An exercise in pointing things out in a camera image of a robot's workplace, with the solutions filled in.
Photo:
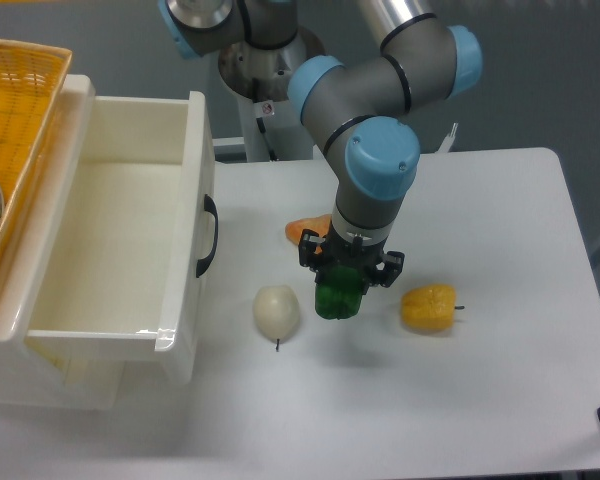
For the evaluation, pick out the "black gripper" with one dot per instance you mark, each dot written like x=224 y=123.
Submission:
x=379 y=268

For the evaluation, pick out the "green pepper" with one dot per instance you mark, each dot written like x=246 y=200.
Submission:
x=338 y=293

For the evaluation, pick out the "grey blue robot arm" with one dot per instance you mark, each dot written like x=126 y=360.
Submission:
x=353 y=115

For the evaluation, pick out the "yellow pepper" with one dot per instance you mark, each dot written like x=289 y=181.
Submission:
x=429 y=307

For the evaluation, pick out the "open upper white drawer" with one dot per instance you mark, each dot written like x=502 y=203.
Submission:
x=120 y=284

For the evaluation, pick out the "white drawer cabinet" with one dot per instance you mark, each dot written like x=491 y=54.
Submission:
x=29 y=374

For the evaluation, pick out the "white pear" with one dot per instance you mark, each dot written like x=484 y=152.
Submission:
x=276 y=313

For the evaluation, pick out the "yellow woven basket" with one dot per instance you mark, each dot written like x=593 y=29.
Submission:
x=31 y=79

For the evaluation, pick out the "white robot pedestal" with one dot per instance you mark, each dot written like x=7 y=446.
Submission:
x=275 y=100

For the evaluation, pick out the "black drawer handle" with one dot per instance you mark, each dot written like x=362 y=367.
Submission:
x=211 y=236

